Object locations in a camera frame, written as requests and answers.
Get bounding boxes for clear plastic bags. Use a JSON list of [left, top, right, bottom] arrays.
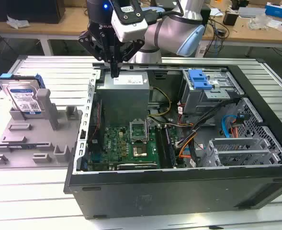
[[248, 16, 270, 31]]

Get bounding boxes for CPU socket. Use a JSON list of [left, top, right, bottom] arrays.
[[132, 141, 148, 158]]

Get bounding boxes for black graphics card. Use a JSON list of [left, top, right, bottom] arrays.
[[116, 162, 157, 171]]

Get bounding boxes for silver drive cage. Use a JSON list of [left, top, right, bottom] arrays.
[[180, 68, 242, 115]]

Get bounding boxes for small black container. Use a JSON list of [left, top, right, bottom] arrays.
[[223, 11, 238, 26]]

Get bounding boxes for blue cardboard box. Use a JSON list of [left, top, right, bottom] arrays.
[[264, 1, 282, 20]]

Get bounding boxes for orange flat data wire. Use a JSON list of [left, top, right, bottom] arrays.
[[178, 145, 192, 160]]

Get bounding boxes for orange red power wire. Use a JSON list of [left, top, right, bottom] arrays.
[[230, 121, 239, 138]]

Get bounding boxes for hard disk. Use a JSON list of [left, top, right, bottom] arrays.
[[0, 72, 45, 119]]

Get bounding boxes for grey parts rack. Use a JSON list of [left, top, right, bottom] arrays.
[[0, 88, 84, 171]]

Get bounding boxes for black RAM stick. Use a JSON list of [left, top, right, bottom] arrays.
[[164, 125, 175, 168]]

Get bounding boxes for blue drive carrier latch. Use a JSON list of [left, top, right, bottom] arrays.
[[188, 69, 213, 91]]

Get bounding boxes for black PC case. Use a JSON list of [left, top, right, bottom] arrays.
[[63, 58, 282, 220]]

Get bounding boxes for green motherboard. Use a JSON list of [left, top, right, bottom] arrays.
[[87, 124, 187, 171]]

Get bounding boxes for silver power supply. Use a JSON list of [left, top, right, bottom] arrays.
[[95, 71, 153, 123]]

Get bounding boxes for RAM slot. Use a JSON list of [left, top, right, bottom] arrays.
[[155, 125, 167, 168]]

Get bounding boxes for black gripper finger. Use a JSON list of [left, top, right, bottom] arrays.
[[115, 39, 145, 79], [78, 31, 115, 79]]

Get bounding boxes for green RAM stick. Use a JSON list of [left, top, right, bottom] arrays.
[[9, 144, 36, 150]]

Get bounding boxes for wooden desk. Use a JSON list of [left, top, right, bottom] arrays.
[[0, 6, 282, 57]]

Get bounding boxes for blue data wire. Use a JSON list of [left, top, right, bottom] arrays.
[[221, 112, 248, 138]]

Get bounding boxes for flat grey box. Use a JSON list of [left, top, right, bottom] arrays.
[[237, 6, 266, 19]]

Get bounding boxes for large black box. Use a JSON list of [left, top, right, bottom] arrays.
[[0, 0, 66, 24]]

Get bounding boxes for silver disk bay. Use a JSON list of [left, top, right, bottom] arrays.
[[200, 138, 282, 167]]

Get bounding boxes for metal socket cover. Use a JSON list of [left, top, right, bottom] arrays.
[[129, 118, 148, 144]]

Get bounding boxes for crumpled white plastic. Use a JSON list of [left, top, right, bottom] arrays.
[[6, 14, 31, 30]]

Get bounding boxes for yellow wires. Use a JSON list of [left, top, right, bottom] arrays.
[[147, 86, 172, 118]]

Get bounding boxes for black cable bundle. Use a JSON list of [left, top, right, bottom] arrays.
[[188, 98, 241, 167]]

